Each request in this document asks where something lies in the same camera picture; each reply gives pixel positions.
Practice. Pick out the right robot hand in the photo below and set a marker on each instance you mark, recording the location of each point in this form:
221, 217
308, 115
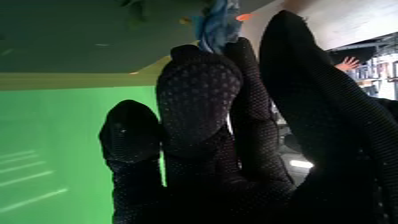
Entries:
198, 100

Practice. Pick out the blue flower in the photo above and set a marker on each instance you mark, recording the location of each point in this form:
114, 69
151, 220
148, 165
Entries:
217, 23

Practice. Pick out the person's hand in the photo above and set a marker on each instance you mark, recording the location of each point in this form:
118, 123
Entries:
347, 64

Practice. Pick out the dark mat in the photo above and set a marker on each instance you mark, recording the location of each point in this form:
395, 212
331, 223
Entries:
71, 33

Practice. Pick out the white sheet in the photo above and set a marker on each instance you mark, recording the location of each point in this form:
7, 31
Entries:
349, 16

